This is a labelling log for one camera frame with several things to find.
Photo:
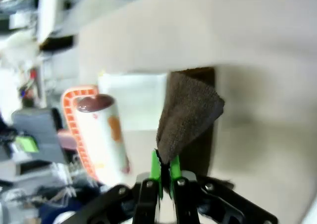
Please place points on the lint roller with orange frame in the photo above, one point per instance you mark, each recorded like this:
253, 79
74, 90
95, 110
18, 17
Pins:
104, 134

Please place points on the brown terry cloth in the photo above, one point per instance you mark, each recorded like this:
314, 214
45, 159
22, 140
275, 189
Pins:
188, 110

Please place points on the white folded roller stand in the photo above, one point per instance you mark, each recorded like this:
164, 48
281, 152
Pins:
138, 97

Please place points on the green flat object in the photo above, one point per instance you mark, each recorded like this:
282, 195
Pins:
27, 143

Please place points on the grey box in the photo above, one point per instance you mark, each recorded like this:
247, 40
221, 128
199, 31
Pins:
37, 125

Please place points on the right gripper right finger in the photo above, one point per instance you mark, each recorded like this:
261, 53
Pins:
185, 199

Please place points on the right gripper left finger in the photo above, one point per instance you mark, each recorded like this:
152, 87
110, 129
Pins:
146, 199

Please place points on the white upright panel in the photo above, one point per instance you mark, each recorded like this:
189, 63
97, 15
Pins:
49, 11

